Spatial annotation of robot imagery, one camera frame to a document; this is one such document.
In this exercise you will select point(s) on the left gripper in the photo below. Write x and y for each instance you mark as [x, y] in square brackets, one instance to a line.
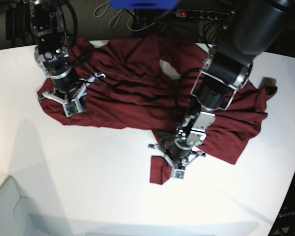
[177, 153]

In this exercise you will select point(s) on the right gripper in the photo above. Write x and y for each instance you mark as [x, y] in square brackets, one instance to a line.
[72, 89]

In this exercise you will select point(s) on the dark red t-shirt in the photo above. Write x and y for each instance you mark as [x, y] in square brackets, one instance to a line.
[147, 86]

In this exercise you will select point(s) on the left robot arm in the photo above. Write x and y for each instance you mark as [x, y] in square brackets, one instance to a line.
[226, 73]

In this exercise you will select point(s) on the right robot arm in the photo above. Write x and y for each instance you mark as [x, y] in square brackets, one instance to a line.
[69, 72]

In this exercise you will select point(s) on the blue box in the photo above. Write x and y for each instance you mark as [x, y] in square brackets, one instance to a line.
[143, 4]

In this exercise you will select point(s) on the black power strip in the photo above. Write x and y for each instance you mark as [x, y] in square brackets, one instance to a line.
[202, 15]

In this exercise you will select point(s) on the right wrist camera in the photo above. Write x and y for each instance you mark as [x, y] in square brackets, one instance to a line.
[75, 107]

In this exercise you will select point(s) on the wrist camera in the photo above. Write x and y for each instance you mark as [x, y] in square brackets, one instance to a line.
[75, 107]
[177, 173]

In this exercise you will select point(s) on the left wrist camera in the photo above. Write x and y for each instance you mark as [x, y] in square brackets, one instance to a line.
[177, 173]

